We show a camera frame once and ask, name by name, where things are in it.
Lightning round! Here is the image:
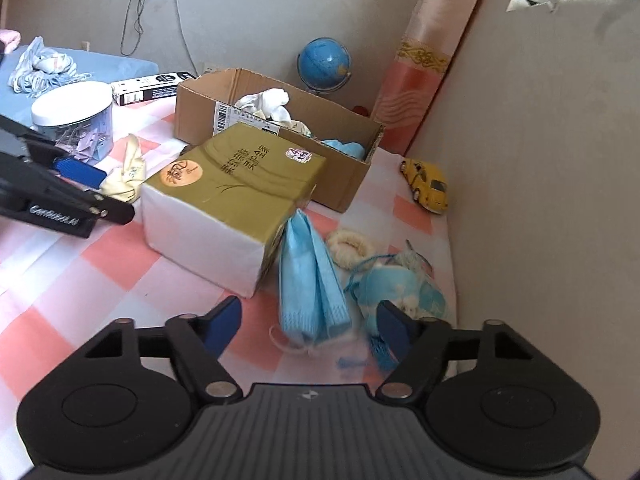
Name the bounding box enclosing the white knotted cloth pouch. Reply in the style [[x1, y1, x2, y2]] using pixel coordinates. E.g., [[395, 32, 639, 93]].
[[234, 88, 292, 124]]

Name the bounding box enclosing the yellow toy car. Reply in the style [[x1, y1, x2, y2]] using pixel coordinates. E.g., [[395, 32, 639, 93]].
[[398, 157, 450, 216]]

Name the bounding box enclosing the embroidered cream sachet pouch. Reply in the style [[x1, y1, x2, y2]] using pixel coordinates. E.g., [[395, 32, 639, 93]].
[[277, 119, 316, 139]]

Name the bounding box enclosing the gold wrapped tissue pack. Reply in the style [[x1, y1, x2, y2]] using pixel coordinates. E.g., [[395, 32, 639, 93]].
[[140, 122, 329, 300]]

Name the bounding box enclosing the blue face mask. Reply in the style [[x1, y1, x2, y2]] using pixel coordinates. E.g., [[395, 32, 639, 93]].
[[320, 137, 369, 161], [269, 208, 354, 357]]

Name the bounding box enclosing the white wall cable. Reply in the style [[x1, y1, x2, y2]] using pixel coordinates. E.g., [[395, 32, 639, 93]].
[[172, 0, 202, 74]]

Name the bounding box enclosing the clear jar with white lid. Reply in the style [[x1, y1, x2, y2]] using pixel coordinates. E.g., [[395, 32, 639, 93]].
[[31, 81, 115, 164]]

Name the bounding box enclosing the brown cardboard box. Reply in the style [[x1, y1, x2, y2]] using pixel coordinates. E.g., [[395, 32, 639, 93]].
[[173, 68, 386, 214]]

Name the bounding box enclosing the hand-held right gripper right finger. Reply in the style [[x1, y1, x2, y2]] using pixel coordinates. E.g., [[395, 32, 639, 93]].
[[375, 300, 534, 402]]

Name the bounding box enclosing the blue white fringed scarf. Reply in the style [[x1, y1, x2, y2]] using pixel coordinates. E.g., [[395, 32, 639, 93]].
[[9, 36, 94, 96]]

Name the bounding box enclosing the black hanging cable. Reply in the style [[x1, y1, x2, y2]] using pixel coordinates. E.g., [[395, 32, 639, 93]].
[[120, 0, 151, 56]]

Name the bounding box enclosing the pink patterned curtain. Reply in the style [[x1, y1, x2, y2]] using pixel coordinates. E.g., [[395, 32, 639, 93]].
[[370, 0, 496, 156]]

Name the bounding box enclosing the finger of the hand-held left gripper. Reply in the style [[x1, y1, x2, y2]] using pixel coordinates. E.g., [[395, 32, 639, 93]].
[[29, 156, 136, 225], [0, 114, 108, 187]]

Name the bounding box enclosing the beige cardboard panel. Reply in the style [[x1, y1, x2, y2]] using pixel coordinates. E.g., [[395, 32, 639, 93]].
[[409, 0, 640, 366]]

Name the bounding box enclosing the blue desk globe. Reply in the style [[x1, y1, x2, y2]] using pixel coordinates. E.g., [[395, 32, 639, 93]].
[[296, 37, 353, 96]]

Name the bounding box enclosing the black and white carton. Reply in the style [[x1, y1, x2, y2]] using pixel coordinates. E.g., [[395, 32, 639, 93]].
[[110, 71, 199, 108]]

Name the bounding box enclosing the pink white checked tablecloth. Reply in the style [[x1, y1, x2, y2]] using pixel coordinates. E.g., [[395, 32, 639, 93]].
[[0, 87, 459, 461]]

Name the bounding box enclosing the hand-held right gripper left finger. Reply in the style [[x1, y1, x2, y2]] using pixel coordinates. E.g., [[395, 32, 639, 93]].
[[85, 296, 243, 402]]

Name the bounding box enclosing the cream knotted cloth pouch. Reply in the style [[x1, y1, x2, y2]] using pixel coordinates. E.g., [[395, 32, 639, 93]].
[[99, 133, 149, 204]]

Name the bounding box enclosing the cream fluffy hair scrunchie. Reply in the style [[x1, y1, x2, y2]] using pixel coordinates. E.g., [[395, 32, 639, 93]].
[[325, 228, 374, 269]]

